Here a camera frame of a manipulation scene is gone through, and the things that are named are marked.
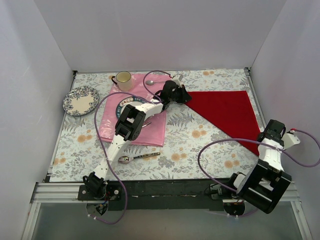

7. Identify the pink cloth placemat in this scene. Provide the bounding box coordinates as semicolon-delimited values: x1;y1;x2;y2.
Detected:
98;73;171;147

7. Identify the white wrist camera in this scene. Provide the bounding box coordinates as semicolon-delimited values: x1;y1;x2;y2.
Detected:
282;129;301;150
171;74;184;88

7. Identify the green rimmed white plate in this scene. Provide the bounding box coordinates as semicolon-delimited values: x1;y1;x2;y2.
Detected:
115;96;147;119

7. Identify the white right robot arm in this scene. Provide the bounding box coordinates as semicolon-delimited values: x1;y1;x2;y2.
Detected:
226;119;292;214

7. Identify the blue floral plate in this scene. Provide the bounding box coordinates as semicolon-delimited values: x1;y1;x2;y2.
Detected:
62;86;100;117

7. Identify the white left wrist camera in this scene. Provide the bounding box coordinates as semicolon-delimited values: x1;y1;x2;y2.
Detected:
171;74;184;88

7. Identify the cream enamel mug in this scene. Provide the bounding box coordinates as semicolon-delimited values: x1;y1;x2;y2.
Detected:
111;71;134;92

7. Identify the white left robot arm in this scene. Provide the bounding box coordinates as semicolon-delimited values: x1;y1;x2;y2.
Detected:
82;77;192;200

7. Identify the patterned handle spoon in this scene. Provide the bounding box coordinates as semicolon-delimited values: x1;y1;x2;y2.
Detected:
118;152;161;164

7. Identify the small silver spoon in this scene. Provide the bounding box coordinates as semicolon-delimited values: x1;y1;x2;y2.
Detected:
145;80;165;86

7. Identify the red cloth napkin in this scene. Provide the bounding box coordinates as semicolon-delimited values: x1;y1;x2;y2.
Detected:
186;90;260;141

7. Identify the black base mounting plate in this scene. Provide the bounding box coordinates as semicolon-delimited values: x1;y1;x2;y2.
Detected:
77;179;246;216

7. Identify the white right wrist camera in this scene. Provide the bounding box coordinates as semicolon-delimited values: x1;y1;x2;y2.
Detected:
282;129;301;150

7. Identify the aluminium frame rail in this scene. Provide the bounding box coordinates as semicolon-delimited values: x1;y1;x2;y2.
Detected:
22;179;312;240

